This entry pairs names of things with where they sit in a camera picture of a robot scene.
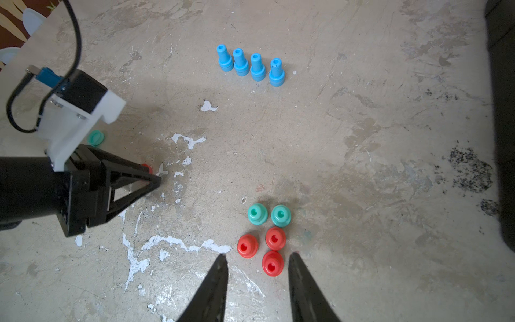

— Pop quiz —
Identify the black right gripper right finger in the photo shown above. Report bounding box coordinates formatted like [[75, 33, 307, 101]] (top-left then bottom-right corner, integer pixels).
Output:
[[288, 252, 341, 322]]

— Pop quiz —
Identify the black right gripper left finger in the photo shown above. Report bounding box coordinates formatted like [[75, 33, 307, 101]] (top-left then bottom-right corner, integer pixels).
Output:
[[177, 254, 229, 322]]

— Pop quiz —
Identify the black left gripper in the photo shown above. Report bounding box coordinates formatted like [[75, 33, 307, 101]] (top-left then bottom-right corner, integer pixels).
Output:
[[1, 145, 162, 237]]

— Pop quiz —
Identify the blue stamp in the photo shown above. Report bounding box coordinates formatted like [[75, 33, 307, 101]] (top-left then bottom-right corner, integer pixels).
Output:
[[250, 53, 266, 82], [233, 48, 249, 76], [217, 44, 234, 72], [269, 58, 285, 87]]

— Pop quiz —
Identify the red stamp cap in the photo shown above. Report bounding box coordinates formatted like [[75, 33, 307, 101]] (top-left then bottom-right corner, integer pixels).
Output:
[[142, 163, 154, 174]]

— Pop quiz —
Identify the green stamp cap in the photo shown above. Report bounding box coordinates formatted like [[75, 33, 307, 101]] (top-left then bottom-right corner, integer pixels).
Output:
[[87, 130, 105, 147]]

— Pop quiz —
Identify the red stamp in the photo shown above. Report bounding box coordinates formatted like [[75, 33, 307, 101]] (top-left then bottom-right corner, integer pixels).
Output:
[[237, 233, 259, 258], [265, 226, 286, 251], [262, 250, 284, 277]]

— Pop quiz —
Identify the green stamp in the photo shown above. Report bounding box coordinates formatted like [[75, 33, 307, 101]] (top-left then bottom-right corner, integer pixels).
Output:
[[271, 205, 292, 228], [248, 203, 268, 225]]

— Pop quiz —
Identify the black toolbox yellow latch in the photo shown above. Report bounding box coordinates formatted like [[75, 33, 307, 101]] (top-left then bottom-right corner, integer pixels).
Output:
[[485, 0, 514, 250]]

